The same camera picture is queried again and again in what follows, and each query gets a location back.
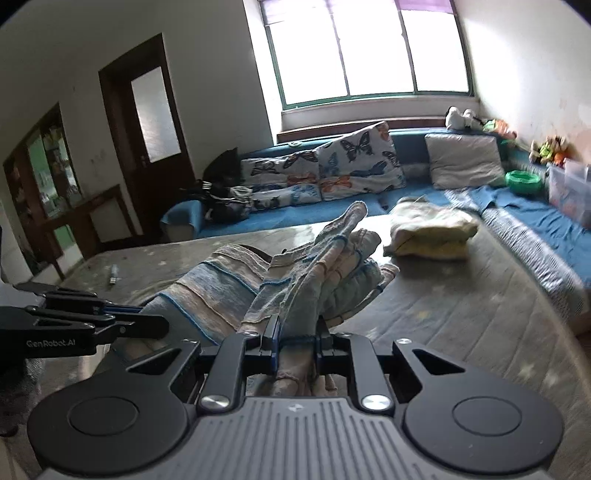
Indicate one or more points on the white black plush toy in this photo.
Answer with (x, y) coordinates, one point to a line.
(463, 120)

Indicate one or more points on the green bowl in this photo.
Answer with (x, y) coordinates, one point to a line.
(524, 183)

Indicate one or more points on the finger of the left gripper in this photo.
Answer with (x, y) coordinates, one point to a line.
(85, 303)
(132, 325)

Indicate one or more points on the black bag on sofa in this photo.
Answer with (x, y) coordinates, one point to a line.
(220, 190)

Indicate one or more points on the grey square cushion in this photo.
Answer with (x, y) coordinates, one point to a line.
(463, 161)

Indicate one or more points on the blue striped knit garment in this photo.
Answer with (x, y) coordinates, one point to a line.
(240, 289)

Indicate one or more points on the dark wooden display cabinet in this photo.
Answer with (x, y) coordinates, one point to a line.
(43, 185)

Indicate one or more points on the orange green plush toy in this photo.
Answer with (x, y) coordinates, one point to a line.
(500, 128)

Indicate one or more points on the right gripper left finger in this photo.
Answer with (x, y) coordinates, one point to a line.
(269, 346)

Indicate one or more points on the green framed window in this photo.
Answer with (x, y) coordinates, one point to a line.
(334, 51)

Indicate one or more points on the clear plastic storage box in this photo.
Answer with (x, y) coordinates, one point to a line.
(570, 191)

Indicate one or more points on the dark wooden door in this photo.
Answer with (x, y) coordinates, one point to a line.
(146, 131)

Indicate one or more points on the blue corner sofa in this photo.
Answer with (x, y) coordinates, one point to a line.
(555, 248)

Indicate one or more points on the yellow folded garment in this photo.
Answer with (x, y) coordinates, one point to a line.
(423, 229)

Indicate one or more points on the large butterfly print pillow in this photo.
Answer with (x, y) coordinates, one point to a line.
(362, 162)

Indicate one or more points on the black pen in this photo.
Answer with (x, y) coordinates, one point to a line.
(113, 275)

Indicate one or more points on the long butterfly print pillow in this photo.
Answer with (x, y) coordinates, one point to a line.
(279, 182)

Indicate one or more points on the brown green plush toys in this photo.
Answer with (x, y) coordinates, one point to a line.
(553, 150)

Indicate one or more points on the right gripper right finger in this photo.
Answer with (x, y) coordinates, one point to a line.
(324, 349)

